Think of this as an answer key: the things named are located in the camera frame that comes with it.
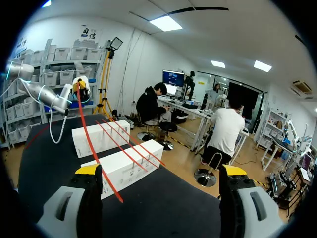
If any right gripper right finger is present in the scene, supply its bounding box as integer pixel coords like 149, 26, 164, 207
219, 164, 285, 238

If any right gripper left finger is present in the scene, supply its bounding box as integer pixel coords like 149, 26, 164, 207
36, 163, 104, 238

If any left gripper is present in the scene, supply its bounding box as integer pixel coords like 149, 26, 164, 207
70, 76, 92, 103

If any long red tape strip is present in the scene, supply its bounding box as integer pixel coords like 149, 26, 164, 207
78, 82, 124, 203

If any white block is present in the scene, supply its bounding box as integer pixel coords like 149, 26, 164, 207
81, 139, 164, 200
71, 119, 131, 159

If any white cable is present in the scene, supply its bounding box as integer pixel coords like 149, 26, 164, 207
17, 78, 71, 144

